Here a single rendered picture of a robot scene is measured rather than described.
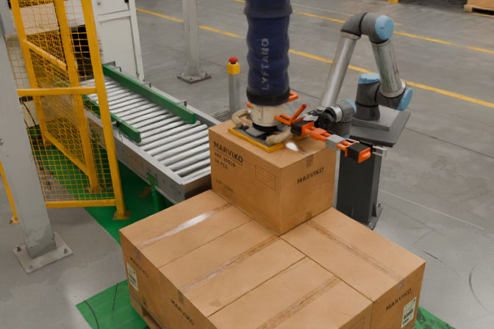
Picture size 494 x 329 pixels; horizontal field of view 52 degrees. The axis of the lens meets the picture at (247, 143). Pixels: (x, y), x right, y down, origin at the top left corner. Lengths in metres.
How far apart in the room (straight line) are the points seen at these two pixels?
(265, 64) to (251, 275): 1.00
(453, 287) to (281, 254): 1.22
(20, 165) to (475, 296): 2.77
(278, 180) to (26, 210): 1.67
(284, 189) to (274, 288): 0.49
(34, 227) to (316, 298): 1.93
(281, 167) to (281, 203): 0.20
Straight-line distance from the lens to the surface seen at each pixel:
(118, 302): 3.17
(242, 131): 2.71
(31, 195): 3.39
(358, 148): 2.29
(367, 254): 2.57
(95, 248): 3.60
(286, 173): 2.45
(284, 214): 2.58
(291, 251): 2.54
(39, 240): 3.57
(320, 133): 2.43
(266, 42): 2.45
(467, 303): 3.26
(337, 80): 2.80
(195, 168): 3.25
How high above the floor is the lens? 2.17
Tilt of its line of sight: 28 degrees down
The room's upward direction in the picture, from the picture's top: 1 degrees counter-clockwise
